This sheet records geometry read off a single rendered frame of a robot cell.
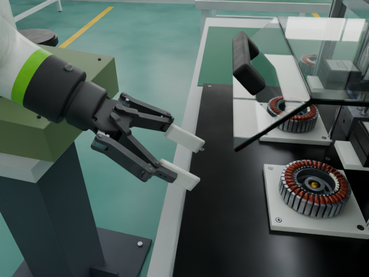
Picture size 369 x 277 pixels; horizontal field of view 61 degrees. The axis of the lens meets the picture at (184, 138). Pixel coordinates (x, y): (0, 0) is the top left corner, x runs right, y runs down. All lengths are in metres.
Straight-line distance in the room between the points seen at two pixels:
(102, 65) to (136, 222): 0.87
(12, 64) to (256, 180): 0.45
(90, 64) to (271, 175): 0.55
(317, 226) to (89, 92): 0.41
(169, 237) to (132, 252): 0.89
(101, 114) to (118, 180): 1.27
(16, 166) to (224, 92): 0.55
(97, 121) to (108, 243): 1.03
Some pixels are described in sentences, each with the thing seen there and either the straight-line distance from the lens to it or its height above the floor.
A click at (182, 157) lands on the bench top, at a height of 0.75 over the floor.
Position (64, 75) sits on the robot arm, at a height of 0.99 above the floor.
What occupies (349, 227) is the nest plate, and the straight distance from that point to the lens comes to 0.58.
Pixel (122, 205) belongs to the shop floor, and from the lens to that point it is 1.63.
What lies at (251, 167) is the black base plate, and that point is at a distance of 0.64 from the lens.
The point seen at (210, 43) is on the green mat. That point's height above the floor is 0.75.
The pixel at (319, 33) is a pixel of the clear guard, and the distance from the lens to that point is 0.43.
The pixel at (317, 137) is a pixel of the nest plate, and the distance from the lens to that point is 0.75.
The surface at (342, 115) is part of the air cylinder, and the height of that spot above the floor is 0.79.
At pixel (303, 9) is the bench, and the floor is 0.72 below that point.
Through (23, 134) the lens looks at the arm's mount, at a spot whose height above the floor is 0.81.
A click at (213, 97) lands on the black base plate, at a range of 0.87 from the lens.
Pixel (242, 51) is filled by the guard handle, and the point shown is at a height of 1.06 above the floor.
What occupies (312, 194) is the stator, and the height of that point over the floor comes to 0.82.
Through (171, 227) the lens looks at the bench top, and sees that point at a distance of 0.56.
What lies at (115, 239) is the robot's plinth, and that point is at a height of 0.02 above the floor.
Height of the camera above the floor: 1.19
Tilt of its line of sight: 36 degrees down
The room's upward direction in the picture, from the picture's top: straight up
